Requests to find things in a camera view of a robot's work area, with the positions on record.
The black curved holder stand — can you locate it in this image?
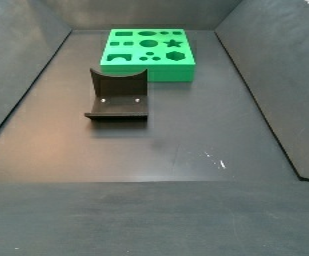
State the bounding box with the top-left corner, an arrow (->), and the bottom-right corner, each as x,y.
84,69 -> 149,120

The green shape sorter box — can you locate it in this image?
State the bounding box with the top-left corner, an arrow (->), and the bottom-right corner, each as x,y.
99,28 -> 195,82

